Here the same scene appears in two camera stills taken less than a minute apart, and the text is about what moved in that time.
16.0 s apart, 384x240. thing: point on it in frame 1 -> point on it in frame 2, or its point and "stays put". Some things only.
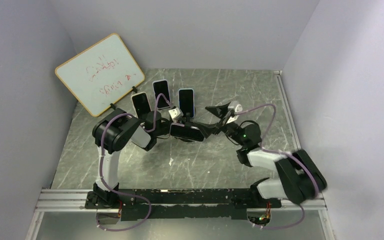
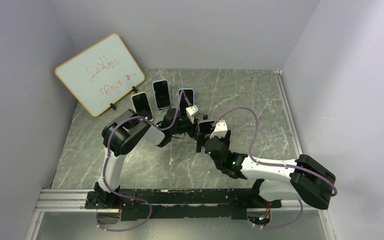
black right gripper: x=220 y=111 -> x=200 y=140
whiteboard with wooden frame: x=101 y=73 stays put
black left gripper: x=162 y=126 -> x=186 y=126
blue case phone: x=186 y=101 stays put
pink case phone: x=141 y=104 stays put
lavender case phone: x=161 y=86 stays put
